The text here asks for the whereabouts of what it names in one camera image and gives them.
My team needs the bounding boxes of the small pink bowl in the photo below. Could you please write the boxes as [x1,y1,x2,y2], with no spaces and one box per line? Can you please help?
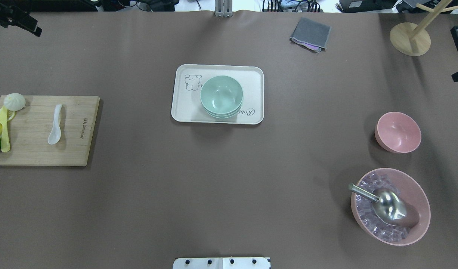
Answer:
[374,112,422,154]

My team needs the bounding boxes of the white ceramic spoon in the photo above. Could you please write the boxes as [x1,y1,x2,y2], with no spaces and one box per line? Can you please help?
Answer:
[47,104,63,145]

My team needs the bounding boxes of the lower green bowl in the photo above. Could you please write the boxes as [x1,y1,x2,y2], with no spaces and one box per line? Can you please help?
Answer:
[201,100,243,119]

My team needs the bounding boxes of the green bowl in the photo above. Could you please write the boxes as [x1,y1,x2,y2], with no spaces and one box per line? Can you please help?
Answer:
[200,75,244,114]
[201,100,243,119]

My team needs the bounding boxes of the upper green bowl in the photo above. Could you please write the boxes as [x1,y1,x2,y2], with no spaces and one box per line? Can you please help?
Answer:
[200,75,244,114]

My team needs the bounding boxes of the large pink bowl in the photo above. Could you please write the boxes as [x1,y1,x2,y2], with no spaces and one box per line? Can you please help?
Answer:
[350,167,431,246]

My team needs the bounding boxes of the cream rabbit tray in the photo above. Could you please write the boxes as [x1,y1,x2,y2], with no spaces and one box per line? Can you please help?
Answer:
[171,64,264,125]

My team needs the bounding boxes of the grey folded cloth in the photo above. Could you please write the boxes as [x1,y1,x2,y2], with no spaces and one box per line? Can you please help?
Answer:
[290,18,332,53]

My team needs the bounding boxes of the metal ice scoop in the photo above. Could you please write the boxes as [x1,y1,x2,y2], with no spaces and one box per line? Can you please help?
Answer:
[348,183,420,228]

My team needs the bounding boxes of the clear ice cubes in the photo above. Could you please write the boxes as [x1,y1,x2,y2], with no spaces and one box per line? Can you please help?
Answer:
[355,172,410,243]

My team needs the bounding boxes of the wooden cutting board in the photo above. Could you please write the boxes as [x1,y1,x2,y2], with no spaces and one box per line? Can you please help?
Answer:
[0,95,100,167]

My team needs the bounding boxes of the wooden mug tree stand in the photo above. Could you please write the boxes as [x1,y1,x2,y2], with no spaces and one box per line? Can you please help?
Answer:
[390,0,458,56]

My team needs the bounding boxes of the white steamed bun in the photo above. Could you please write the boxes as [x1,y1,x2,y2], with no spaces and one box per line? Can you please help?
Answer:
[3,93,26,112]

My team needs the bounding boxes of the yellow plastic knife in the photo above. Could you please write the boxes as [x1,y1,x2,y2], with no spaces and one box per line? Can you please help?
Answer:
[0,106,10,152]

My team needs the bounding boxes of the black equipment on desk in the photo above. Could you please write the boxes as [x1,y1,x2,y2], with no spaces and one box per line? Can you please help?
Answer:
[0,2,42,37]

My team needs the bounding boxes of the aluminium camera post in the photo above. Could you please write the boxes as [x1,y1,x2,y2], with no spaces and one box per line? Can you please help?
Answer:
[214,0,233,18]

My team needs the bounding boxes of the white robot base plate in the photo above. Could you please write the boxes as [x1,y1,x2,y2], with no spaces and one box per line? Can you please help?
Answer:
[172,257,272,269]

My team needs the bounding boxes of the black cables bundle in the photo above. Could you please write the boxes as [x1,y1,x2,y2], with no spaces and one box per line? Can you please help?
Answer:
[262,0,322,13]

